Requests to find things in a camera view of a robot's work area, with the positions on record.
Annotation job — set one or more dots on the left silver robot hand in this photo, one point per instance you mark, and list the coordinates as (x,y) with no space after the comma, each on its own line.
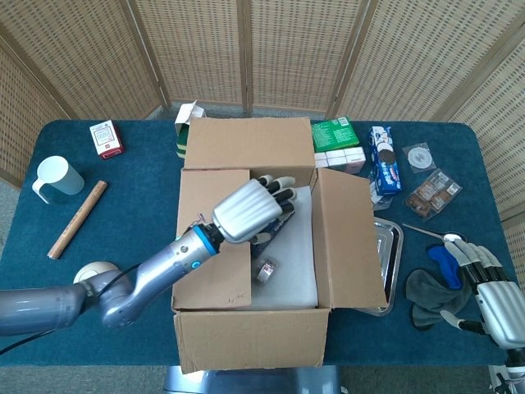
(246,209)

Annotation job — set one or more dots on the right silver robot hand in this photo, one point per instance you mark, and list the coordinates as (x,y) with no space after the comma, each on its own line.
(500,308)

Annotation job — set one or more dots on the large brown cardboard box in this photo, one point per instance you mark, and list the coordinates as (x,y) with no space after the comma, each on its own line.
(250,344)

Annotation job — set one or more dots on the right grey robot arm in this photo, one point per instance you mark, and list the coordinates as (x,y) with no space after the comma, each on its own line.
(510,369)

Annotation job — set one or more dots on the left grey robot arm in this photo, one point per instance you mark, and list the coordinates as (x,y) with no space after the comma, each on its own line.
(123,287)

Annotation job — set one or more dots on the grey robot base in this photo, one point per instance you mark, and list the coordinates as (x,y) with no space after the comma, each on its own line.
(250,381)

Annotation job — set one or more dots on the long dark blue box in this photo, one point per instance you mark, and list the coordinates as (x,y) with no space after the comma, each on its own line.
(279,227)

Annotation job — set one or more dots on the small clear packet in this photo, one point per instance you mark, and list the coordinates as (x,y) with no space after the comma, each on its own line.
(266,269)

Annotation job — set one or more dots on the green cardboard box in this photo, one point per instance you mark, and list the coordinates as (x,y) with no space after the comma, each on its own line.
(334,133)

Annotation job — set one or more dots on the blue cookie package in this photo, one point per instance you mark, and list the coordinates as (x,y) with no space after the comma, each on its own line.
(383,162)

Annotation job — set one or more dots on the small red white box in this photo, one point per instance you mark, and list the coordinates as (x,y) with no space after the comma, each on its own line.
(106,139)

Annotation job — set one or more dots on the grey cloth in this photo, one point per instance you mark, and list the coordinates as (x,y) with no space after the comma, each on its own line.
(430,295)

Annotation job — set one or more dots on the white foam sheet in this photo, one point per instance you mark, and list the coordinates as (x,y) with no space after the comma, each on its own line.
(295,267)

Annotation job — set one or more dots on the metal spoon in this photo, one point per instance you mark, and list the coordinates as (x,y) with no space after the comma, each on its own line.
(426,233)

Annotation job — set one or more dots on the white carton with sponges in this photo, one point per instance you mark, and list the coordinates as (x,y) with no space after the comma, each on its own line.
(182,123)

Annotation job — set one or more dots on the white tissue multipack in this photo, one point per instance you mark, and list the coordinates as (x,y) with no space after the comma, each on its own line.
(340,158)

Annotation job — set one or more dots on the stainless steel tray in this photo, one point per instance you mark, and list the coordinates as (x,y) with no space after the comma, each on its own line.
(391,262)

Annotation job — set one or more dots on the brown snacks clear package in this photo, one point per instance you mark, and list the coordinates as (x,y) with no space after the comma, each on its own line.
(432,195)

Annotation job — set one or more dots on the clear plastic packet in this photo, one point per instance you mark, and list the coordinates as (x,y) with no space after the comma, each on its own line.
(377,199)

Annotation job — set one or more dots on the blue tablecloth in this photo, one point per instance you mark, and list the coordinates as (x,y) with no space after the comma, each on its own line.
(369,344)

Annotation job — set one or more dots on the woven folding screen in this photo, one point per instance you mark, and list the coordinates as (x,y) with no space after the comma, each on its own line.
(287,53)

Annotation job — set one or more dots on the white round dome object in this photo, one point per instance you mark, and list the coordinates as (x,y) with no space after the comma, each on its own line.
(92,271)

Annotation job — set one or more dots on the wooden rolling pin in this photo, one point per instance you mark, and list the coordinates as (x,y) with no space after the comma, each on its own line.
(78,219)

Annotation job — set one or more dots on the round disc in clear bag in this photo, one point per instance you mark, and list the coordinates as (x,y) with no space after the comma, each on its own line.
(419,157)

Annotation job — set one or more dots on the white plastic mug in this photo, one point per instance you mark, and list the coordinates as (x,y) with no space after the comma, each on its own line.
(59,176)

